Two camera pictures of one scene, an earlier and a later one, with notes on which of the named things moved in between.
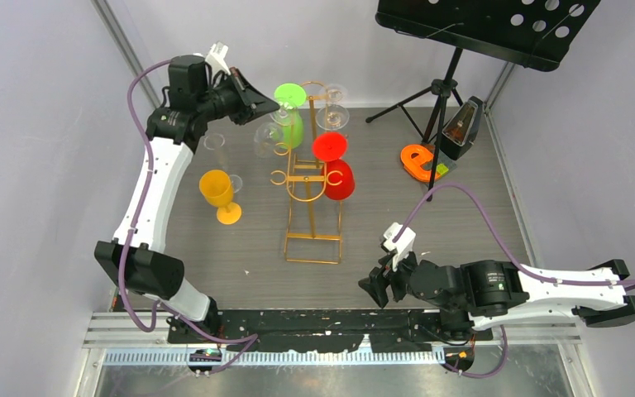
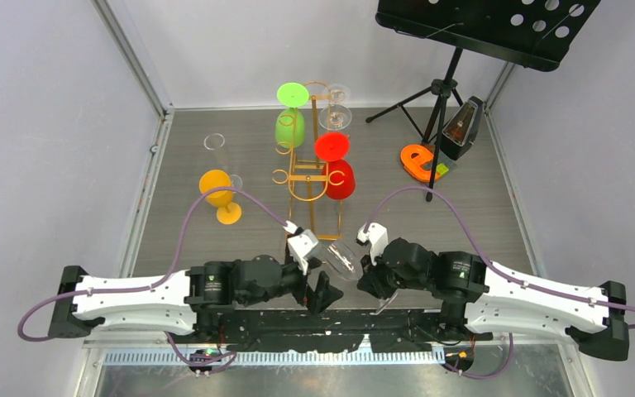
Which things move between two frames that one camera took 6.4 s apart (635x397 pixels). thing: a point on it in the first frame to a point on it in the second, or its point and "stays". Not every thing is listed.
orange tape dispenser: (412, 156) stays
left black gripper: (252, 104) to (317, 299)
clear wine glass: (332, 117) stays
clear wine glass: (269, 136) to (346, 263)
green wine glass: (288, 129) stays
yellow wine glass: (217, 188) stays
